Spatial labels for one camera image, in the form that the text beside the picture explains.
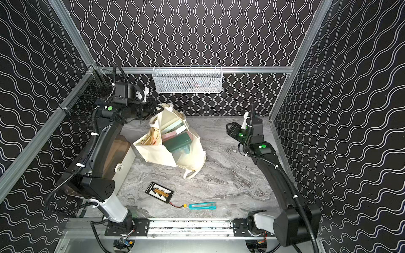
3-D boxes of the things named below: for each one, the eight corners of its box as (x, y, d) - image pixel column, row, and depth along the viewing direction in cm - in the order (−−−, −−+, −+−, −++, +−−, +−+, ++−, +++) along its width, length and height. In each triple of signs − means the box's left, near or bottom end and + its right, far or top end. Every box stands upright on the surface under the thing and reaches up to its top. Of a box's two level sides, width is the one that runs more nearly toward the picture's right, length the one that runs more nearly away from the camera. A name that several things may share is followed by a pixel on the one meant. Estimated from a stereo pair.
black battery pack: (146, 193, 87) (144, 191, 85) (153, 182, 91) (152, 180, 89) (167, 204, 83) (167, 203, 82) (174, 192, 87) (173, 191, 85)
